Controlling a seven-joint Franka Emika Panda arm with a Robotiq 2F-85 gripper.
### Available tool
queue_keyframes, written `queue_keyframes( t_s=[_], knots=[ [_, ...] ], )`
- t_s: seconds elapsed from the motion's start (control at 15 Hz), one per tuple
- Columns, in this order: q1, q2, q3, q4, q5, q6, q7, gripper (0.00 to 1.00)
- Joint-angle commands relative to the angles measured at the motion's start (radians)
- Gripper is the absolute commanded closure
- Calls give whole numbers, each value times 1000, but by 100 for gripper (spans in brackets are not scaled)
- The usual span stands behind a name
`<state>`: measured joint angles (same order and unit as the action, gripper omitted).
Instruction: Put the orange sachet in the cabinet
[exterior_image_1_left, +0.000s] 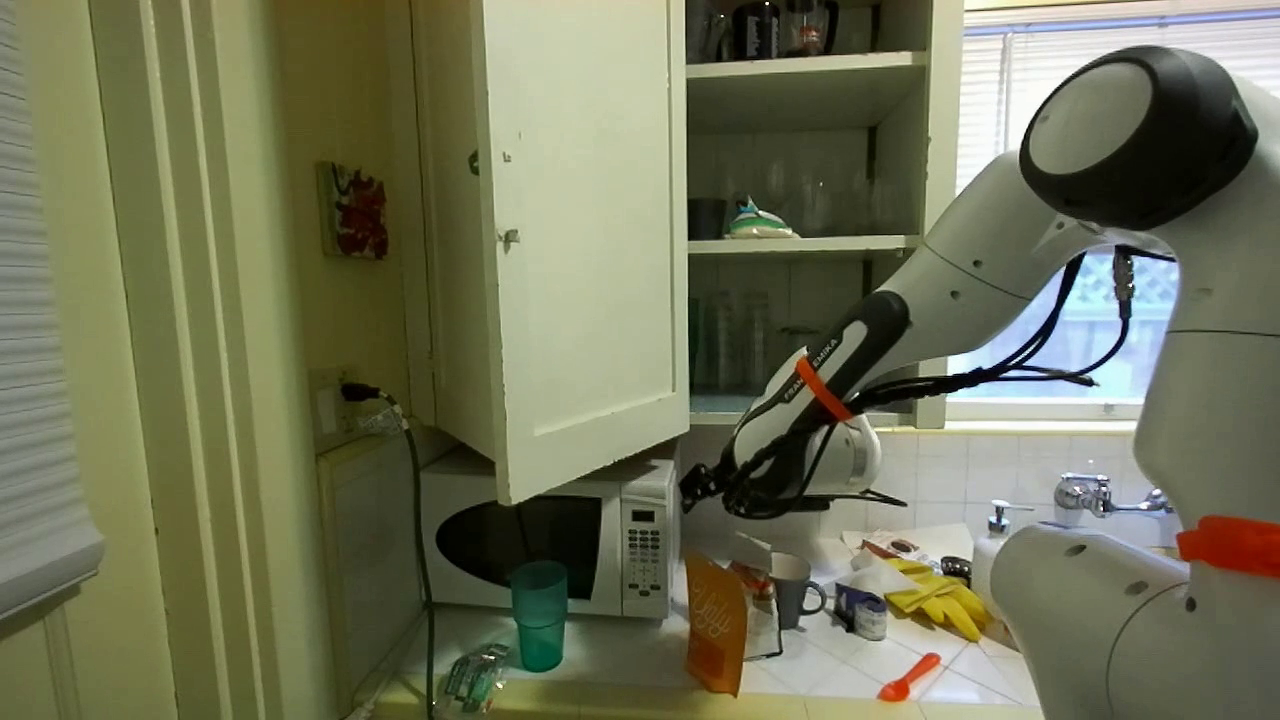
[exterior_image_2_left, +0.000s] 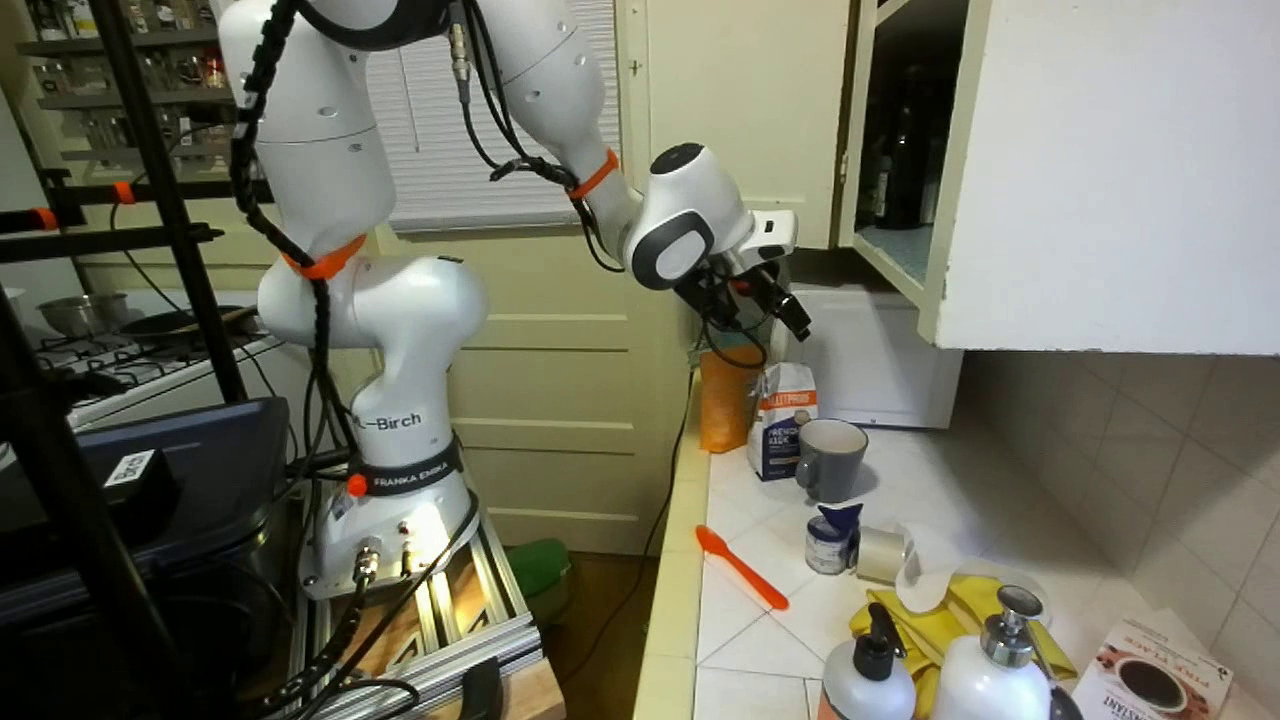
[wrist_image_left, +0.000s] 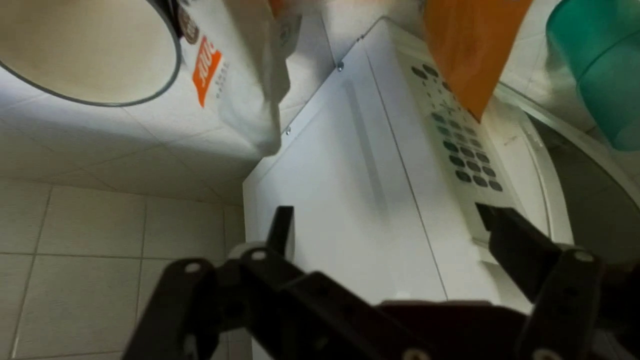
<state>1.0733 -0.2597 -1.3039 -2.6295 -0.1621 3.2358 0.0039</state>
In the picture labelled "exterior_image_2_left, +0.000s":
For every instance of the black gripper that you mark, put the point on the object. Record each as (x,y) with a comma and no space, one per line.
(726,283)

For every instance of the orange sachet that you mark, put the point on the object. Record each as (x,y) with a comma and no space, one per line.
(726,400)

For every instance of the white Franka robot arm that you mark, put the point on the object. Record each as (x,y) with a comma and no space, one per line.
(403,347)

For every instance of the closed cream cabinet door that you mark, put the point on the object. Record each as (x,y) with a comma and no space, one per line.
(761,105)

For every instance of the open cream cabinet door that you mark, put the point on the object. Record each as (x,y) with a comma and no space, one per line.
(1123,173)

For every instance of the white packet with orange top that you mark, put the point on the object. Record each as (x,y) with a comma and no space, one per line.
(781,426)

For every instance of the grey ceramic mug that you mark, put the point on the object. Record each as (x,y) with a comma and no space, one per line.
(833,462)

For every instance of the orange plastic spoon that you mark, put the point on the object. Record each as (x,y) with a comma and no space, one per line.
(740,565)

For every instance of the clear tape roll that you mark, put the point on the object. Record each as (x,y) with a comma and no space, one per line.
(883,558)

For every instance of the white plastic lid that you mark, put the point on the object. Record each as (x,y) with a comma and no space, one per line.
(923,573)

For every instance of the yellow cloth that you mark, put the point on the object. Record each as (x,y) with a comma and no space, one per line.
(961,613)

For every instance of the white window blind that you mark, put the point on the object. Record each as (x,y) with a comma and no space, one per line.
(425,144)

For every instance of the soap bottle with black pump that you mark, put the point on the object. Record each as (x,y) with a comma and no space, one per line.
(865,683)

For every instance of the white bottle with silver pump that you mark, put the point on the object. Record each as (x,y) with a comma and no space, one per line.
(993,672)

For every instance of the dark storage case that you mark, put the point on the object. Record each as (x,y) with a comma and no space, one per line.
(203,482)

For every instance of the black metal stand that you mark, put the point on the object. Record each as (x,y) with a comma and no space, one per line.
(163,173)

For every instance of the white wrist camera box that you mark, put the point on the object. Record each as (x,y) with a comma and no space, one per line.
(773,230)

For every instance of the cream wall cabinet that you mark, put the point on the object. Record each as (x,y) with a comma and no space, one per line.
(898,244)

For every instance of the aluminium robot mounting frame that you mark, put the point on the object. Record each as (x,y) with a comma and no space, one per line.
(455,641)

